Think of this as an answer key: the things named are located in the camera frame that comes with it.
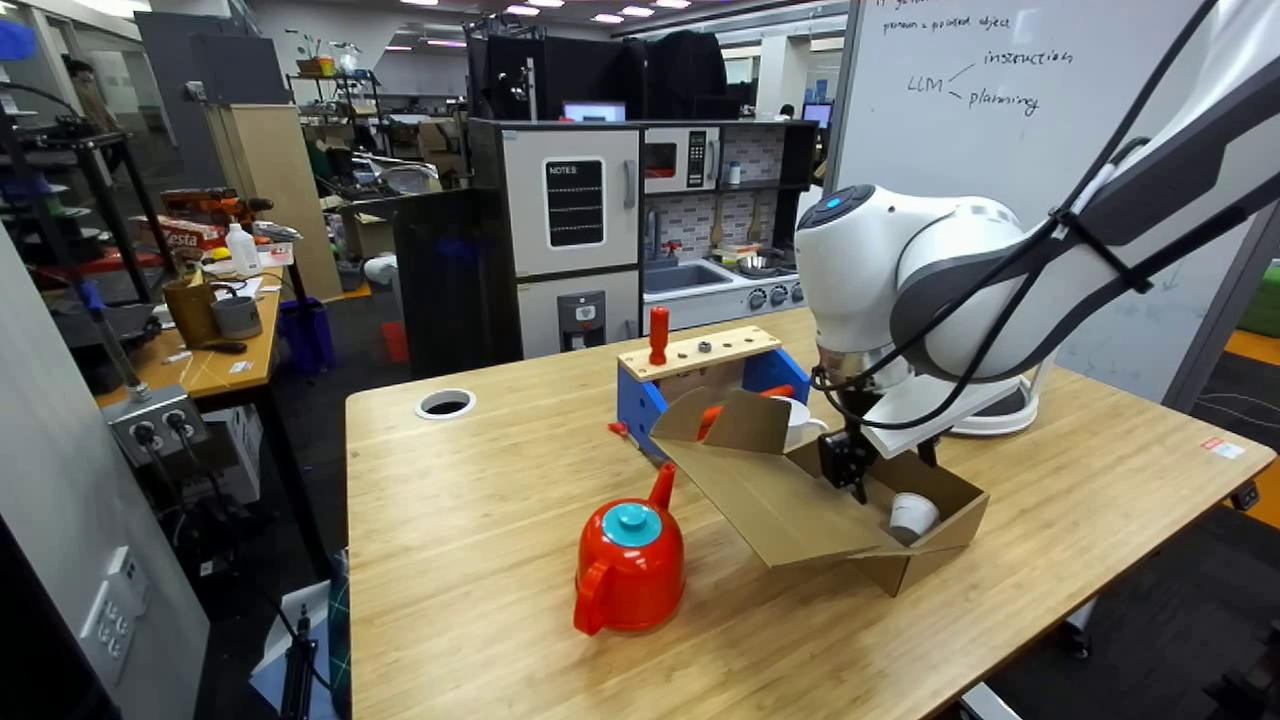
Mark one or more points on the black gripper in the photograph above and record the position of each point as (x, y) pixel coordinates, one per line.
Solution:
(845, 452)

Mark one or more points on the white plastic cup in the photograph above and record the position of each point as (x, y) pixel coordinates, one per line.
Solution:
(910, 518)

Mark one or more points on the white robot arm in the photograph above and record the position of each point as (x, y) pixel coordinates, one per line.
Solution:
(938, 304)

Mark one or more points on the open cardboard box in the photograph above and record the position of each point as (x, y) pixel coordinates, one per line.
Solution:
(735, 444)

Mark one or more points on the white two-tier round stand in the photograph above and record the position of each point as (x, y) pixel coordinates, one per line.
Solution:
(1007, 416)

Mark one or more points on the small cardboard box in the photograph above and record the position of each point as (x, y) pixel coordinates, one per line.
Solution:
(208, 312)

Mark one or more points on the blue wooden toy bench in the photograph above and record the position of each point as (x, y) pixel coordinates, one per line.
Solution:
(730, 359)

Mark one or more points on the red toy peg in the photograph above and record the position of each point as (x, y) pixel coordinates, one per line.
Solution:
(656, 339)

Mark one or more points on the red toy teapot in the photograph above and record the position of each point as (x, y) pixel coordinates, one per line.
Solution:
(628, 574)

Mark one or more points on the toy microwave oven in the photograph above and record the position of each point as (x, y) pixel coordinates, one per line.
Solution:
(682, 159)

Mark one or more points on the white toy kitchen set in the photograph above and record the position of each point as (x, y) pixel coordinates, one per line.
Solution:
(589, 251)

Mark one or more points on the red white warning sticker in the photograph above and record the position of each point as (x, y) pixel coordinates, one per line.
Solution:
(1225, 449)

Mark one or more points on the whiteboard with writing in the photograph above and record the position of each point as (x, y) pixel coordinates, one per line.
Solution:
(1018, 97)

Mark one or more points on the white spray bottle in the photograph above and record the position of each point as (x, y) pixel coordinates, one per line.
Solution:
(240, 245)

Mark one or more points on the wooden side desk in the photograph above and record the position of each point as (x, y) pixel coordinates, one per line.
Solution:
(207, 374)

